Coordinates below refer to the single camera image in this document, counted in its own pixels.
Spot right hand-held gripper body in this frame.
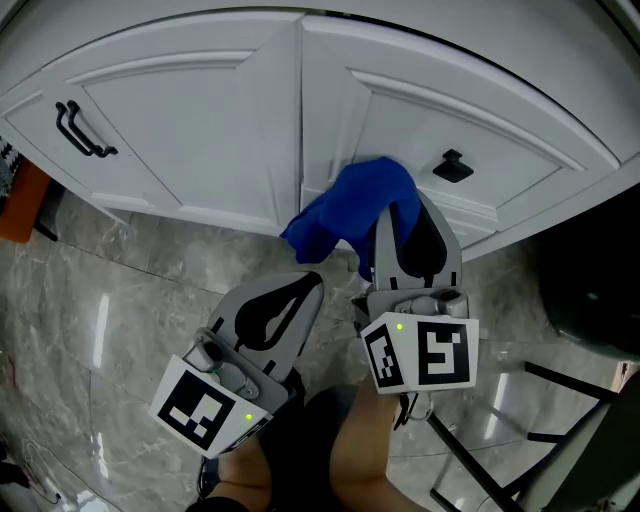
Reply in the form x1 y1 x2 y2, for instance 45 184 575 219
351 287 481 397

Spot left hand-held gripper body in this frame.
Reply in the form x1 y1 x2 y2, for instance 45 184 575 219
148 326 297 461

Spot white drawer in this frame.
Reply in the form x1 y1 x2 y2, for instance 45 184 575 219
299 14 624 236
299 185 502 251

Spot blue cloth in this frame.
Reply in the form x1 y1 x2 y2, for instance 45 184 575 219
279 156 421 283

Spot person's left forearm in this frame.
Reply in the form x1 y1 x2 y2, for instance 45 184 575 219
217 439 274 504

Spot person's right forearm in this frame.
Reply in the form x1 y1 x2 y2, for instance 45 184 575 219
329 382 417 512

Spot black drawer knob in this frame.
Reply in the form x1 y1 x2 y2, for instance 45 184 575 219
431 148 476 184

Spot person's dark trousers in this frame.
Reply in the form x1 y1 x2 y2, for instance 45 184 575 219
257 369 362 512

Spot white vanity cabinet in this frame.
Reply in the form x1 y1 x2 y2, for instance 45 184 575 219
0 0 640 264

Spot grey chair black legs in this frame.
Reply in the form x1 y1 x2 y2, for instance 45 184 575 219
427 359 640 512

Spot white cabinet door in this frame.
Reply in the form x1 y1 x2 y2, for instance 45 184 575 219
0 64 151 224
29 12 304 236

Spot orange sofa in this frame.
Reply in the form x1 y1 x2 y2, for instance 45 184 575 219
0 137 54 245

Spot black white patterned cushion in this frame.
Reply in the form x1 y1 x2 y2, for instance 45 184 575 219
0 137 25 201

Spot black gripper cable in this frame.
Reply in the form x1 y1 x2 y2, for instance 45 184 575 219
393 392 434 431

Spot black door handle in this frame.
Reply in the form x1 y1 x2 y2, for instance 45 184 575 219
65 99 120 159
54 100 97 158

